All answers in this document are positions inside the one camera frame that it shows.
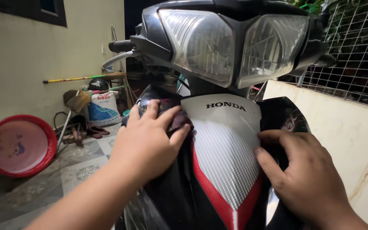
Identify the straw hand broom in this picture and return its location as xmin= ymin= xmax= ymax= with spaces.
xmin=56 ymin=90 xmax=92 ymax=151

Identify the black and red motorbike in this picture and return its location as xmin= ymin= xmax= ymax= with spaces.
xmin=102 ymin=0 xmax=338 ymax=230

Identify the person's left hand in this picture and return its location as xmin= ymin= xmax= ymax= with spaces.
xmin=108 ymin=99 xmax=191 ymax=186

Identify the dark red sandal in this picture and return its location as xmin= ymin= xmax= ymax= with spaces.
xmin=91 ymin=125 xmax=111 ymax=135
xmin=86 ymin=128 xmax=103 ymax=139

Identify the wire mesh fence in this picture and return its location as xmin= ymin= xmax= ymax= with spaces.
xmin=278 ymin=0 xmax=368 ymax=111

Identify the person's right hand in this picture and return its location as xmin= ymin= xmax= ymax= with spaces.
xmin=254 ymin=129 xmax=354 ymax=224

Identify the white printed sack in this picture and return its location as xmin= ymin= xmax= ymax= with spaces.
xmin=87 ymin=91 xmax=122 ymax=127

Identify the yellow-handled broom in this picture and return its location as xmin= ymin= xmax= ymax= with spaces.
xmin=43 ymin=72 xmax=127 ymax=84

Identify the red plastic basin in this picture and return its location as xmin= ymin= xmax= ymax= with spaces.
xmin=0 ymin=115 xmax=58 ymax=178

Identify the dark window frame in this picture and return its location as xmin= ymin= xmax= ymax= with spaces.
xmin=0 ymin=0 xmax=68 ymax=27

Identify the black helmet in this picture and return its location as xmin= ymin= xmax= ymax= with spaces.
xmin=88 ymin=78 xmax=109 ymax=92

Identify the dark red cleaning rag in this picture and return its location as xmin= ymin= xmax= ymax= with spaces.
xmin=121 ymin=98 xmax=195 ymax=136

